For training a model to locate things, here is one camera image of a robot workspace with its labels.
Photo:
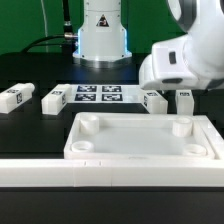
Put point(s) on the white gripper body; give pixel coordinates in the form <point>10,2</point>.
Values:
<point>165,68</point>

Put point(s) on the white desk top tray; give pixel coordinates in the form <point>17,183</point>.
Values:
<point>136,136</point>

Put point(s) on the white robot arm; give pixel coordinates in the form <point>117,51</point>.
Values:
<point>192,61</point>

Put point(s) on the fiducial marker sheet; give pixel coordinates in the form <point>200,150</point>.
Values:
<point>105,94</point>

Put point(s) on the white L-shaped fence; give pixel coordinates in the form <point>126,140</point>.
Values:
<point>153,171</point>

